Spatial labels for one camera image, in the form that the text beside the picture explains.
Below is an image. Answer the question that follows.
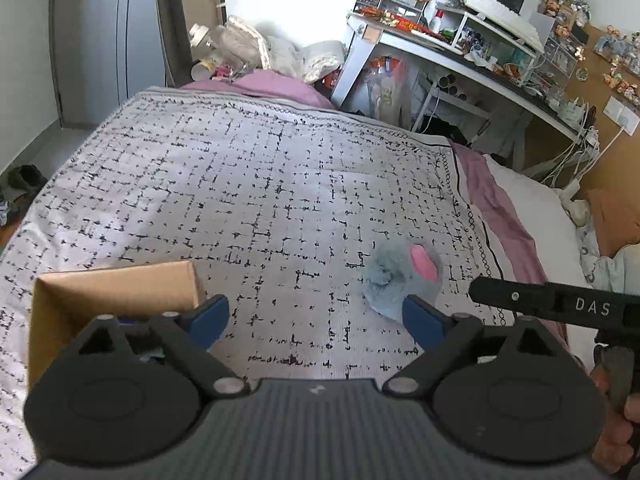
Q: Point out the person's right hand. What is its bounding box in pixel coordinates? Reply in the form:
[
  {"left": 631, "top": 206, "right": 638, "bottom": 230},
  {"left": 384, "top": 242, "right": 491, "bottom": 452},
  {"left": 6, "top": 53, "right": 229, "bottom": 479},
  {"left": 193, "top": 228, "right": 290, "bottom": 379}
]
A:
[{"left": 592, "top": 393, "right": 640, "bottom": 474}]

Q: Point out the white keyboard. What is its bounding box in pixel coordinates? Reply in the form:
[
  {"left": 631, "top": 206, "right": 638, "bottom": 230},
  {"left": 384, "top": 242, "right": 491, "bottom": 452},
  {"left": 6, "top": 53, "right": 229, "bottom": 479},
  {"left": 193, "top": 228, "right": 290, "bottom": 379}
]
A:
[{"left": 462, "top": 0, "right": 544, "bottom": 52}]

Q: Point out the pile of clutter by window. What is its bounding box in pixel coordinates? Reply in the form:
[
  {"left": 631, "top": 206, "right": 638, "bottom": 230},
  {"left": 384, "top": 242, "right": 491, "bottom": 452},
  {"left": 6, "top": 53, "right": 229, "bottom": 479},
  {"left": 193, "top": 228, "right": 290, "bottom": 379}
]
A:
[{"left": 189, "top": 16, "right": 345, "bottom": 84}]

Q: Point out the grey pink paw plush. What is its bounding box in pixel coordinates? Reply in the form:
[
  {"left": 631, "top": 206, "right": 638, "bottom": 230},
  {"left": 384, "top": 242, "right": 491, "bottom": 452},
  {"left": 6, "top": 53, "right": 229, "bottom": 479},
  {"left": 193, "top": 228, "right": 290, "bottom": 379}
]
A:
[{"left": 362, "top": 237, "right": 442, "bottom": 323}]

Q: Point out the white black patterned bedspread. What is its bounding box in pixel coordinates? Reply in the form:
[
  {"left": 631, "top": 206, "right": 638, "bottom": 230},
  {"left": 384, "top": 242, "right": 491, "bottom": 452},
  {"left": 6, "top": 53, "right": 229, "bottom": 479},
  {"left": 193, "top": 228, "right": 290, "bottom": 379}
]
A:
[{"left": 1, "top": 89, "right": 514, "bottom": 479}]

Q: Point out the white pillow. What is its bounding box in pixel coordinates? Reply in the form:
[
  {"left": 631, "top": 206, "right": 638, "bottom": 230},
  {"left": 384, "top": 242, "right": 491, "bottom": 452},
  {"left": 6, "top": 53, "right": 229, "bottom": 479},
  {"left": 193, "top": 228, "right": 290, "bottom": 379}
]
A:
[{"left": 482, "top": 153, "right": 601, "bottom": 371}]

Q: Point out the brown cardboard box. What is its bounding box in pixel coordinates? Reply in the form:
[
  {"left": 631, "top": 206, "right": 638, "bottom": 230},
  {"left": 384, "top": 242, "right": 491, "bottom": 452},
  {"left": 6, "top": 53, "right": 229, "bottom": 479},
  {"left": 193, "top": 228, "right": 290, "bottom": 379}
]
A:
[{"left": 27, "top": 261, "right": 205, "bottom": 389}]

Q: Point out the white desk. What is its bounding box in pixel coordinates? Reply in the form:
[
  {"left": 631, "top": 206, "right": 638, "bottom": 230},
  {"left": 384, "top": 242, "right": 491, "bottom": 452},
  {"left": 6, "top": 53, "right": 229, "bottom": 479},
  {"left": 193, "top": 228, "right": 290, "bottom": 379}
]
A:
[{"left": 331, "top": 13, "right": 587, "bottom": 176}]

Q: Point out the brown framed board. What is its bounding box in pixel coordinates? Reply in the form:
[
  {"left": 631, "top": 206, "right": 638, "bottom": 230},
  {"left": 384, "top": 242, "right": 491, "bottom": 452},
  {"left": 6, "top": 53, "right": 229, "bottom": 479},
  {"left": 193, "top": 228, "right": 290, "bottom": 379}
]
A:
[{"left": 156, "top": 0, "right": 227, "bottom": 88}]

